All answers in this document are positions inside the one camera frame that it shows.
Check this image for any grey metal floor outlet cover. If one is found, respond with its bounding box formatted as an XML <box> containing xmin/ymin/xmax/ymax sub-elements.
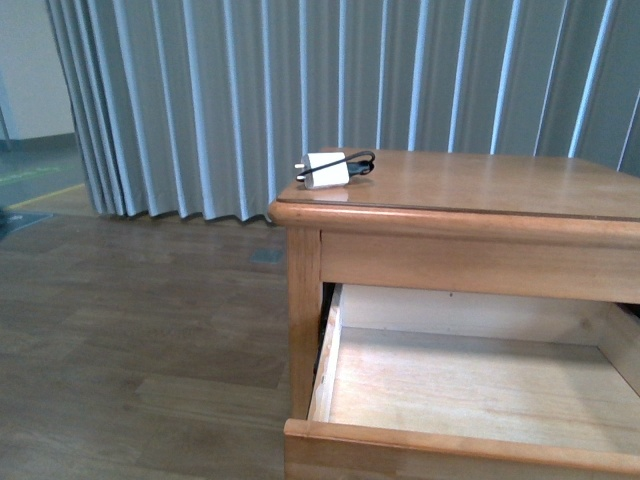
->
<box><xmin>249</xmin><ymin>248</ymin><xmax>284</xmax><ymax>264</ymax></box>

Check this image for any light wooden nightstand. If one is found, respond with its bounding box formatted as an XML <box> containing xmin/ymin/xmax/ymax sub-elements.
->
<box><xmin>268</xmin><ymin>147</ymin><xmax>640</xmax><ymax>480</ymax></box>

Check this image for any grey pleated curtain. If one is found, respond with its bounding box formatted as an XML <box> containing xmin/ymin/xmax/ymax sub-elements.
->
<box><xmin>47</xmin><ymin>1</ymin><xmax>639</xmax><ymax>220</ymax></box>

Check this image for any wooden drawer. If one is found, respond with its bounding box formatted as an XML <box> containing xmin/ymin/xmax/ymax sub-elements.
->
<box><xmin>284</xmin><ymin>285</ymin><xmax>639</xmax><ymax>479</ymax></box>

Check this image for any white charger with black cable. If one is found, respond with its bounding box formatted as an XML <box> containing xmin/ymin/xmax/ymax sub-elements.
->
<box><xmin>294</xmin><ymin>151</ymin><xmax>376</xmax><ymax>190</ymax></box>

